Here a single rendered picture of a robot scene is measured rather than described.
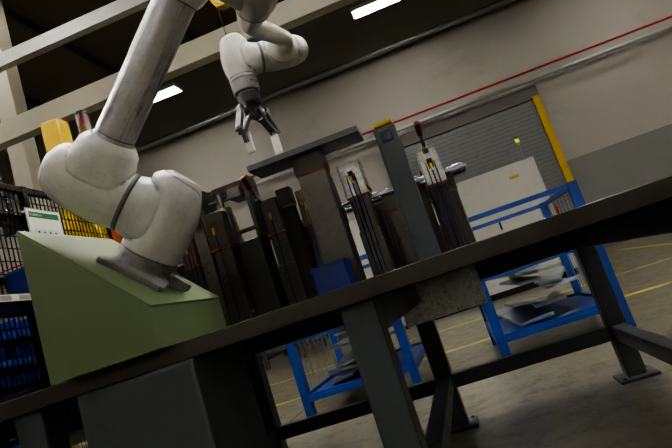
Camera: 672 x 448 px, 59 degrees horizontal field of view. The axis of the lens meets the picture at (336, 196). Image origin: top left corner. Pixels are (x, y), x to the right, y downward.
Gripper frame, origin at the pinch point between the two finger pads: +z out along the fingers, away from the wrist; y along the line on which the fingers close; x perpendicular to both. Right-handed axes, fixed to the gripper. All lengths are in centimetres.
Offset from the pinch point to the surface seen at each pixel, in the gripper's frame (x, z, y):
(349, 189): -13.5, 19.3, 19.7
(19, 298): 77, 20, -47
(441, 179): -40, 26, 33
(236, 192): 17.9, 7.8, 0.9
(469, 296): -15, 67, 79
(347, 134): -27.7, 6.6, 5.5
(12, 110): 715, -392, 338
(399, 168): -36.6, 21.4, 13.3
